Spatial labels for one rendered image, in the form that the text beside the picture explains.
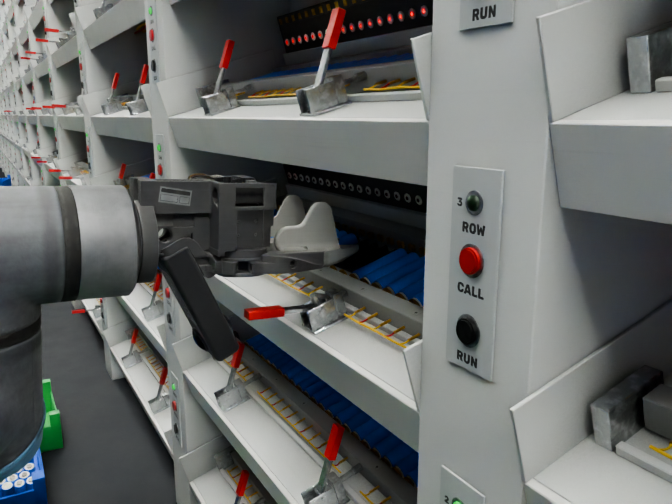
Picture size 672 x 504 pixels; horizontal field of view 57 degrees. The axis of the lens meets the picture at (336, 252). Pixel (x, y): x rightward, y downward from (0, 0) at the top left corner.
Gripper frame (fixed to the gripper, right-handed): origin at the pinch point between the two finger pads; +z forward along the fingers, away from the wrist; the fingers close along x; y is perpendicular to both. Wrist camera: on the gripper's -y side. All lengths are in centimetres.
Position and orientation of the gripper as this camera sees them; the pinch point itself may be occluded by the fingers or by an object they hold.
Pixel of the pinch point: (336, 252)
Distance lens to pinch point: 61.6
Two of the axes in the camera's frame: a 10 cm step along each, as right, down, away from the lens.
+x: -5.3, -1.9, 8.3
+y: 0.5, -9.8, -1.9
